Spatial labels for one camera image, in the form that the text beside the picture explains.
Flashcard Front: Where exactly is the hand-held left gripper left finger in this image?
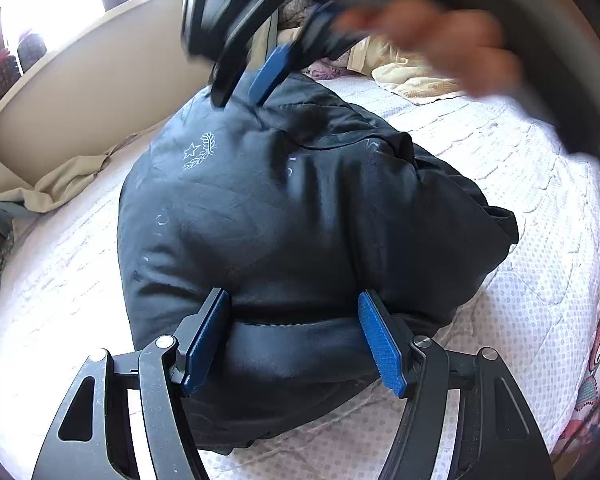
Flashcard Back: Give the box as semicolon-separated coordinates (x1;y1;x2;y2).
30;287;231;480

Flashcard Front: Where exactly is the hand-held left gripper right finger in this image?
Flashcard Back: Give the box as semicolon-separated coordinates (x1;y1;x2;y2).
358;289;554;480

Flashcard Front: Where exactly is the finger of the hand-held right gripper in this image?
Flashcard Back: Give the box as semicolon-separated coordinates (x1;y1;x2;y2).
248;2;357;107
211;5;282;109

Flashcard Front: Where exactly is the black jacket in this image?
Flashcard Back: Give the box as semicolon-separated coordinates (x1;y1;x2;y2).
116;71;520;456

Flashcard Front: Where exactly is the person's right hand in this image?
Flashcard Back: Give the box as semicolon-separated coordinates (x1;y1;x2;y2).
337;1;525;99

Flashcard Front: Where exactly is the purple floral blanket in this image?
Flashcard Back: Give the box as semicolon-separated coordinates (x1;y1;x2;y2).
307;57;352;82

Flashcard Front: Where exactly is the white bed cover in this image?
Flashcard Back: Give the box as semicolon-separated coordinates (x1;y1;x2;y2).
0;72;600;480

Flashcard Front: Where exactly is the cream cloth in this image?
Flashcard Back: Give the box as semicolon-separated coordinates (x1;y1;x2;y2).
347;35;477;107

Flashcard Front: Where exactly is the dark glass jar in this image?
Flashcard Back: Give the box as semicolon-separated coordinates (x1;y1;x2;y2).
0;50;22;102
16;32;49;74

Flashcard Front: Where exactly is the beige curtain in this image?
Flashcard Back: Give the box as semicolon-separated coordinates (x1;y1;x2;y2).
0;132;152;222

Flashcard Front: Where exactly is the pink floral cloth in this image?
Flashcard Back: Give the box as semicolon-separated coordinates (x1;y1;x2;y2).
550;310;600;462

